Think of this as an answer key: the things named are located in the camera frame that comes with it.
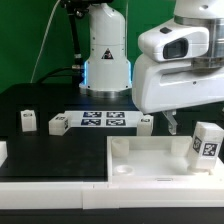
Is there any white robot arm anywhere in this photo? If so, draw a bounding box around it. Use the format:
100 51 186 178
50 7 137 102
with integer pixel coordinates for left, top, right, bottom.
80 0 224 134

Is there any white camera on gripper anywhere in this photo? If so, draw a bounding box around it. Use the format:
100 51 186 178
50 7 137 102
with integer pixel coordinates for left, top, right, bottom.
138 19 209 62

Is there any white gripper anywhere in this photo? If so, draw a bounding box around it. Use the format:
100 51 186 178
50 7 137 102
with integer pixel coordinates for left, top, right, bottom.
132 54 224 135

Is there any white fiducial marker sheet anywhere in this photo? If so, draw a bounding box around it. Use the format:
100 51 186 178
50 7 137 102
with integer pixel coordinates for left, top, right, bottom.
65 111 142 128

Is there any black cable bundle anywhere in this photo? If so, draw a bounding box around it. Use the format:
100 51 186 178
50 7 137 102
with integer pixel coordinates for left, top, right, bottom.
35 65 84 84

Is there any white obstacle fence wall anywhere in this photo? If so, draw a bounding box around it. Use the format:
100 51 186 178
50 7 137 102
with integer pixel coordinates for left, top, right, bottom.
0 139 224 210

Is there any white square tabletop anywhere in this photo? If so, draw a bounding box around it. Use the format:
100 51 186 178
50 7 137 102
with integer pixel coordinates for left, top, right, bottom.
107 136 224 183

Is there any white cable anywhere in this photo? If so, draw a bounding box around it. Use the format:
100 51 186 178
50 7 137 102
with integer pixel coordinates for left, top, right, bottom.
30 0 63 84

